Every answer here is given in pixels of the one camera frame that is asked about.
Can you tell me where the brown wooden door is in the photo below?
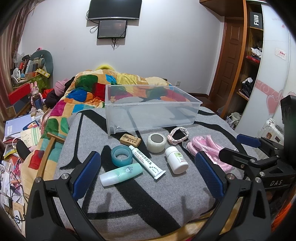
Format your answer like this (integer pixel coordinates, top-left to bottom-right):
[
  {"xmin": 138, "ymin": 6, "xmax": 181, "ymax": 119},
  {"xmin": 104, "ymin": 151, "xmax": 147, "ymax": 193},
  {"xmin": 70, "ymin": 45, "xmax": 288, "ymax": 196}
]
[{"xmin": 209, "ymin": 18, "xmax": 243, "ymax": 111}]

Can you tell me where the grey black patterned blanket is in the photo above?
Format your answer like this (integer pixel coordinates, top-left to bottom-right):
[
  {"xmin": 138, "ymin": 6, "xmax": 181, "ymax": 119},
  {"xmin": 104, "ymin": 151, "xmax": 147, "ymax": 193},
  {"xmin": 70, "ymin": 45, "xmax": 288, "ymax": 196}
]
[{"xmin": 52, "ymin": 106, "xmax": 260, "ymax": 241}]

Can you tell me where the grey green neck pillow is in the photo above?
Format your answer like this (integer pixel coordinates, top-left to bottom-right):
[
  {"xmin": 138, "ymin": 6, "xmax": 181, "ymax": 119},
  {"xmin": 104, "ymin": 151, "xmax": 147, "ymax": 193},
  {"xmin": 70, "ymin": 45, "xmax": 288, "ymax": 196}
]
[{"xmin": 30, "ymin": 50, "xmax": 54, "ymax": 75}]

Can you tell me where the small wall monitor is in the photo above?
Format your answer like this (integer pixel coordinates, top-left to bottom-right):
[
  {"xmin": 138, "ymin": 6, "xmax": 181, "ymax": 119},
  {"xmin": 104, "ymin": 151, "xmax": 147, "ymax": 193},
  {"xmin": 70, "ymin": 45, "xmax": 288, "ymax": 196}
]
[{"xmin": 97, "ymin": 20, "xmax": 127, "ymax": 39}]

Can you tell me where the pink rope bundle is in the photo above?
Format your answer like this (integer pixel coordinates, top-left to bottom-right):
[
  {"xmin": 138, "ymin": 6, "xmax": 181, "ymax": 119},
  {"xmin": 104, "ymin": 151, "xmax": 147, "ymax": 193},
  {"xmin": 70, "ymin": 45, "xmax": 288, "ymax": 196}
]
[{"xmin": 186, "ymin": 134, "xmax": 233, "ymax": 172}]

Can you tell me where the mint green lotion bottle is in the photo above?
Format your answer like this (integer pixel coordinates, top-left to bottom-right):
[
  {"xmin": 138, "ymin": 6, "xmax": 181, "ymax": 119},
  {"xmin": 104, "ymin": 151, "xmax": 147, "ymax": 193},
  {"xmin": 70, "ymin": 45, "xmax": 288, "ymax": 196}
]
[{"xmin": 99, "ymin": 163, "xmax": 143, "ymax": 187}]

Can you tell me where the pink knit hat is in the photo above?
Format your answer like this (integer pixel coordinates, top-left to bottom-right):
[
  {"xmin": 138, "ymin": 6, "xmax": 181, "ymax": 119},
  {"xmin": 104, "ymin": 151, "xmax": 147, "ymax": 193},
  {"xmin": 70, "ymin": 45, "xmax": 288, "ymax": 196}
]
[{"xmin": 54, "ymin": 78, "xmax": 69, "ymax": 97}]

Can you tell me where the red box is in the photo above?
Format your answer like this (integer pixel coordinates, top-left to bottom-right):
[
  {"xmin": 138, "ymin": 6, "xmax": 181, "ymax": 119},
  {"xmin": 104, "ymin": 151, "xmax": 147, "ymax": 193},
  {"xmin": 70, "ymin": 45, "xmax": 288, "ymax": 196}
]
[{"xmin": 8, "ymin": 83, "xmax": 31, "ymax": 105}]

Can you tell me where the clear plastic storage box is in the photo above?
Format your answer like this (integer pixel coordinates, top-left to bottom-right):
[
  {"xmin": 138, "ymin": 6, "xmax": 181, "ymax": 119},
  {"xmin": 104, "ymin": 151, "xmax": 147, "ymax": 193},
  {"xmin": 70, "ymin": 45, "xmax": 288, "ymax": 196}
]
[{"xmin": 105, "ymin": 85, "xmax": 202, "ymax": 135}]

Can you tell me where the white gauze tape roll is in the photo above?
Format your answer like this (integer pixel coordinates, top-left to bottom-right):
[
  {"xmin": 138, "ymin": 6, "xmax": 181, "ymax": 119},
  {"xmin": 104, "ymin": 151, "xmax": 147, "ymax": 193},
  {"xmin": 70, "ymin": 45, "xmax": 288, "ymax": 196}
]
[{"xmin": 147, "ymin": 133, "xmax": 167, "ymax": 154}]

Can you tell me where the colorful patchwork quilt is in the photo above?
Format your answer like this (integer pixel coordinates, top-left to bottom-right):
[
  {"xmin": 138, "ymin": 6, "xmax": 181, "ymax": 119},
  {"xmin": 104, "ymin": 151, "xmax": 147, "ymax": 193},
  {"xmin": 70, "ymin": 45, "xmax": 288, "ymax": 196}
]
[{"xmin": 17, "ymin": 69, "xmax": 197, "ymax": 204}]

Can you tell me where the pink white braided bracelet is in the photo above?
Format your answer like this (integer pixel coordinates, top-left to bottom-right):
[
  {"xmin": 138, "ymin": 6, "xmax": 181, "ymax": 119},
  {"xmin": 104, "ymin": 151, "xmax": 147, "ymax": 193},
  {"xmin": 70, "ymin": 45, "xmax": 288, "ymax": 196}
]
[{"xmin": 166, "ymin": 126, "xmax": 189, "ymax": 146}]

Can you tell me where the striped pink curtain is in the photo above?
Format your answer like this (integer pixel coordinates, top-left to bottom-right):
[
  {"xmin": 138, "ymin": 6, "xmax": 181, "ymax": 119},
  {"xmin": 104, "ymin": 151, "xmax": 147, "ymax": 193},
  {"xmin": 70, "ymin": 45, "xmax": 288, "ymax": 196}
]
[{"xmin": 0, "ymin": 0, "xmax": 45, "ymax": 103}]

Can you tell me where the black wall television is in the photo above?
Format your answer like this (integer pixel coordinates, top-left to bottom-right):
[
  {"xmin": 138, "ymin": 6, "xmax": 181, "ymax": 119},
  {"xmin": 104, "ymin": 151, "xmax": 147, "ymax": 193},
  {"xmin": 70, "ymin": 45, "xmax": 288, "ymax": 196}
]
[{"xmin": 87, "ymin": 0, "xmax": 142, "ymax": 20}]

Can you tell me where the white pill bottle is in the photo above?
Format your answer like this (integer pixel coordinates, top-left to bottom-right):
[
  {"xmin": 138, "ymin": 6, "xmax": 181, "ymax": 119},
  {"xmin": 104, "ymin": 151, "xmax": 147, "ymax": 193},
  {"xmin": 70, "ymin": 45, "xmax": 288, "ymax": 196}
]
[{"xmin": 165, "ymin": 146, "xmax": 189, "ymax": 175}]

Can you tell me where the wooden back scratcher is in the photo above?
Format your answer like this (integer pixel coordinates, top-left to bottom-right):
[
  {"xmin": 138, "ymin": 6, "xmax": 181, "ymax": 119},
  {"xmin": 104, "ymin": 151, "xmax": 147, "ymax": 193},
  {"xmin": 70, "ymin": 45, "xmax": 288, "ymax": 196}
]
[{"xmin": 36, "ymin": 132, "xmax": 65, "ymax": 178}]

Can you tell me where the white ointment tube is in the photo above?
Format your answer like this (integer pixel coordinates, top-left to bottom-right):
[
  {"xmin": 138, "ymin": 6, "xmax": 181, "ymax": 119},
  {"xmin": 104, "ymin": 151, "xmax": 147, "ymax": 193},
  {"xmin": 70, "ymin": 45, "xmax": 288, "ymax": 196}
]
[{"xmin": 128, "ymin": 145, "xmax": 166, "ymax": 180}]

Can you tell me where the white sliding wardrobe door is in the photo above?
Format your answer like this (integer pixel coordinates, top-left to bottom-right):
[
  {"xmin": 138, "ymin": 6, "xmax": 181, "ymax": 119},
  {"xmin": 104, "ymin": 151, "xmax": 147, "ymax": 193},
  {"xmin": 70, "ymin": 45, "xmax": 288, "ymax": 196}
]
[{"xmin": 235, "ymin": 4, "xmax": 295, "ymax": 137}]

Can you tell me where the wooden wardrobe shelf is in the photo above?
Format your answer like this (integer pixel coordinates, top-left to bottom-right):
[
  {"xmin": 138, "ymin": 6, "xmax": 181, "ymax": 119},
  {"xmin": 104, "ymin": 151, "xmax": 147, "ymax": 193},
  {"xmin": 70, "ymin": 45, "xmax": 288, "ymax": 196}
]
[{"xmin": 200, "ymin": 1, "xmax": 263, "ymax": 118}]

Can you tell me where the yellow pillow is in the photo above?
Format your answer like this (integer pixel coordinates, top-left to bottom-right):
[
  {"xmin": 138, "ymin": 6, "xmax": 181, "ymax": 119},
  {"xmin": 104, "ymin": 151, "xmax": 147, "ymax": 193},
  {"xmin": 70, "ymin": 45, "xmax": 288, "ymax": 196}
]
[{"xmin": 95, "ymin": 64, "xmax": 115, "ymax": 71}]

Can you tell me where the pink rabbit water bottle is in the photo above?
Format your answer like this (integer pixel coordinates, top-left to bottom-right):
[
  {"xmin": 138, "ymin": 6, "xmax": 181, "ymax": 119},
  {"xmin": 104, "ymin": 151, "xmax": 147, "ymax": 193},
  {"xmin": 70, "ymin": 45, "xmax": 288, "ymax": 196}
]
[{"xmin": 30, "ymin": 81, "xmax": 44, "ymax": 110}]

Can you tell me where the blue white booklet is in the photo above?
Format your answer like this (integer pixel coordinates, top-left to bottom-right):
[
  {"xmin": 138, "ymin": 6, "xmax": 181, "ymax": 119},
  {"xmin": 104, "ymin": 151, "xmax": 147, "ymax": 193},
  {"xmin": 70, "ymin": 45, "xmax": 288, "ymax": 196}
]
[{"xmin": 4, "ymin": 114, "xmax": 32, "ymax": 138}]

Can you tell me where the black FiiO box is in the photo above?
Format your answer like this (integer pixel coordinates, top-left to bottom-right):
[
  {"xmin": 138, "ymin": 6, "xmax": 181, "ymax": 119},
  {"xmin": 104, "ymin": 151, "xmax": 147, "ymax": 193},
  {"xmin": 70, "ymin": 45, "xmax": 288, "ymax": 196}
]
[{"xmin": 250, "ymin": 11, "xmax": 263, "ymax": 30}]

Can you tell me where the teal tape roll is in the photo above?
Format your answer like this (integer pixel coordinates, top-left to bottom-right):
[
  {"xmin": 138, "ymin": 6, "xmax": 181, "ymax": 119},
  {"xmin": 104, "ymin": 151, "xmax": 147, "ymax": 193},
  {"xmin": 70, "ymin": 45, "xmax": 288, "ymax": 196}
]
[{"xmin": 111, "ymin": 145, "xmax": 133, "ymax": 167}]

